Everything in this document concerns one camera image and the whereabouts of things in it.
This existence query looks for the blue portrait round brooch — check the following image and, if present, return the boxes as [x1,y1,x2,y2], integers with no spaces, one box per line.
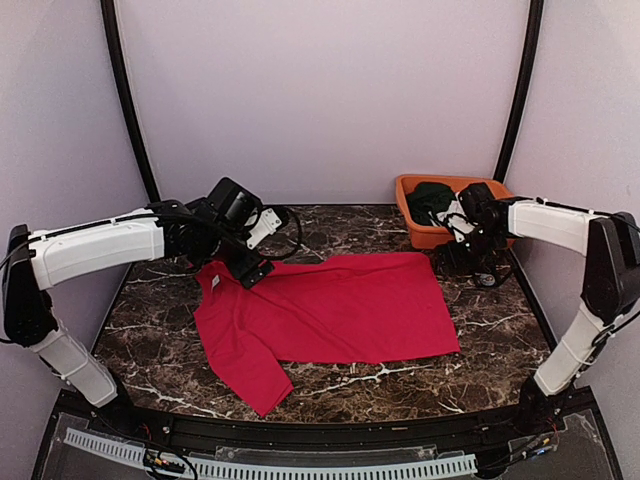
[480,274,496,287]

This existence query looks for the red t-shirt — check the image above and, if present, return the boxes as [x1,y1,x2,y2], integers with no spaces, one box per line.
[194,253,460,417]

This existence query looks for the dark green garment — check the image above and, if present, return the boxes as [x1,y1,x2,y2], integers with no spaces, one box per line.
[405,182,456,226]

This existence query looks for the orange plastic basin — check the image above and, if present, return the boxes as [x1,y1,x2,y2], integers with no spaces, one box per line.
[395,174,514,250]

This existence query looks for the white slotted cable duct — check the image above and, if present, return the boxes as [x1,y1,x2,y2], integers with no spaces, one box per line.
[64,428,478,480]

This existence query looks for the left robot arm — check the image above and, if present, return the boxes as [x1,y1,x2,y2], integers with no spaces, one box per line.
[1,177,301,436]

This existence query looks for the black front rail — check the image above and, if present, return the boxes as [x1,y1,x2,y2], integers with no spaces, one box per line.
[46,388,595,464]

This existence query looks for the left black frame post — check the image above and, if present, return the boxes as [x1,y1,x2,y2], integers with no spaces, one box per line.
[100,0,161,203]

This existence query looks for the black frame post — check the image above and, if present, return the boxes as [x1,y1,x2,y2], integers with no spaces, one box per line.
[100,0,161,203]
[493,0,545,183]

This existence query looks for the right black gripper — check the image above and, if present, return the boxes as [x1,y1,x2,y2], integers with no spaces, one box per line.
[435,223,505,274]

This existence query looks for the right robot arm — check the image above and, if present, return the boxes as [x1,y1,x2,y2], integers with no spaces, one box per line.
[432,183,639,434]

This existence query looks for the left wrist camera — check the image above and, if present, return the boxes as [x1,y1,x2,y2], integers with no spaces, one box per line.
[206,177,283,250]

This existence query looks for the right black frame post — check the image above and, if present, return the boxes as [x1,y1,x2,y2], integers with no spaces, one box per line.
[493,0,545,183]

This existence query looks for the white garment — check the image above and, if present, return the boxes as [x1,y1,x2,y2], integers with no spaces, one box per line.
[436,193,467,226]

